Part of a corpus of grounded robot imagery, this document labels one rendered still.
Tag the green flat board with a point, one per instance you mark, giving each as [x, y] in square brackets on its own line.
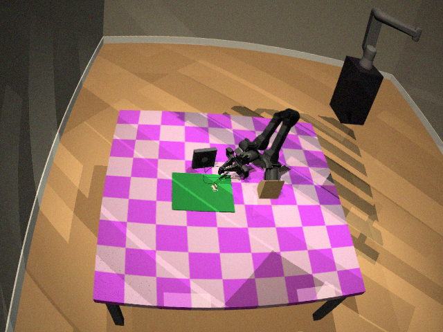
[202, 192]

